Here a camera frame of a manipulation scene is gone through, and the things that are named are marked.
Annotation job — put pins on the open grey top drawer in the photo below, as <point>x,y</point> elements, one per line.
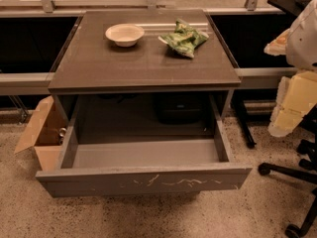
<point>114,147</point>

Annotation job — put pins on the green jalapeno chip bag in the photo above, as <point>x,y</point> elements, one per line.
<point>184,39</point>

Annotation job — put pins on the cardboard box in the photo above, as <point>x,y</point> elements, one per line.
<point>41,134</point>

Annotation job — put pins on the black table leg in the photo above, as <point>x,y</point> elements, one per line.
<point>240,109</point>

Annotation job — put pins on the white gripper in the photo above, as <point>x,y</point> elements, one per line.
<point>303,45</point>

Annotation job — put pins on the white bowl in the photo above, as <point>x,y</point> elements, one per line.
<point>124,35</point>

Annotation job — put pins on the grey cabinet with top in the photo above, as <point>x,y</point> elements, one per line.
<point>94,65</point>

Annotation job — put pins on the metal can in box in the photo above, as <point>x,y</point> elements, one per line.
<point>61,135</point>

